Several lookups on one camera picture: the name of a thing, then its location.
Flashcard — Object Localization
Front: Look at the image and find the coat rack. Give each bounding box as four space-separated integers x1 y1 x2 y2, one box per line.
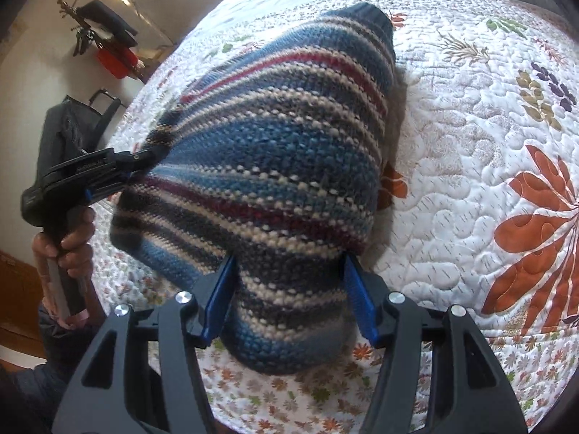
56 0 141 83

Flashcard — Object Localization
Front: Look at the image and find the dark suitcase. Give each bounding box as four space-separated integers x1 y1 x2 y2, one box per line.
38 90 125 182

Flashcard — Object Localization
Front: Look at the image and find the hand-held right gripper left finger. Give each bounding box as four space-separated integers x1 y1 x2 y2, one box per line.
56 255 238 434

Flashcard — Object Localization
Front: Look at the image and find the black hanging garment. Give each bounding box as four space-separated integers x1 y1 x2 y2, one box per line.
79 1 139 47

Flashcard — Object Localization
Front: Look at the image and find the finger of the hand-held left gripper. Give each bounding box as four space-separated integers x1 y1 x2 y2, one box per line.
88 173 136 203
115 149 157 176

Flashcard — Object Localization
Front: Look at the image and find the wooden furniture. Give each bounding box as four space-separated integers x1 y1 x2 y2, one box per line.
0 253 46 340

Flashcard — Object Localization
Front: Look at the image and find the red bag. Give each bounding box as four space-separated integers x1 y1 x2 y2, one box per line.
96 47 139 81

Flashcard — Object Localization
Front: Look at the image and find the person's left hand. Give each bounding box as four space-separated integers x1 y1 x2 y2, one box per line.
31 208 98 310

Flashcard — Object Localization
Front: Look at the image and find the striped knit sweater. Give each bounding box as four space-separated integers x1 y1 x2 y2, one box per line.
111 2 399 376

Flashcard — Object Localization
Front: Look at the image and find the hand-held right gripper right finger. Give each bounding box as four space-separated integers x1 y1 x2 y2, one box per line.
344 253 530 434

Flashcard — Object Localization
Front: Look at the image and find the person's left forearm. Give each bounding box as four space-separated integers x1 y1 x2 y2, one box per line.
0 303 107 434

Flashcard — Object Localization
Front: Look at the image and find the white floral quilt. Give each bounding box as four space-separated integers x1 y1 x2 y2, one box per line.
86 0 579 434

